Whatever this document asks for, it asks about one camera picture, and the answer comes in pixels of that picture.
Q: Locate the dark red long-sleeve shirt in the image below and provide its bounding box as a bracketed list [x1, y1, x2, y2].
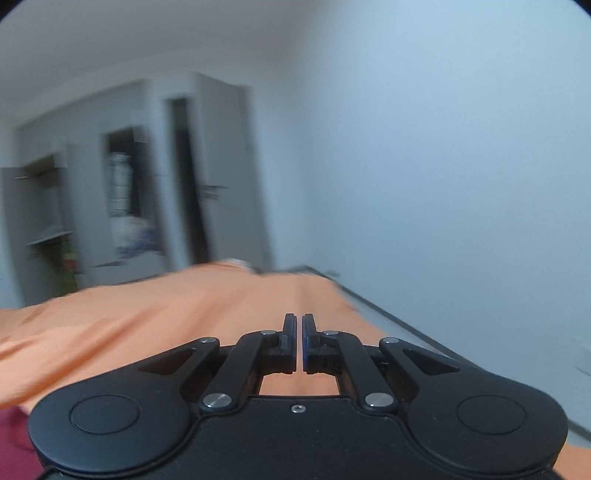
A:
[0, 407, 43, 480]

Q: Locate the grey open wardrobe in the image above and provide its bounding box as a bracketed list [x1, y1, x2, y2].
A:
[1, 73, 271, 306]

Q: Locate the colourful bag in wardrobe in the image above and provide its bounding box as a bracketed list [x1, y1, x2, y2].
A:
[60, 235, 79, 294]

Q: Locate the pile of folded clothes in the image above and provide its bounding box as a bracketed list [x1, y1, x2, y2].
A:
[110, 216, 159, 259]

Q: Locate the orange bed blanket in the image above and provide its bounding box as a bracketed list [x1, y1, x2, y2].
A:
[1, 263, 590, 479]

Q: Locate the hanging white jacket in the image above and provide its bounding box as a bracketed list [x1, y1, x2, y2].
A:
[108, 152, 133, 217]

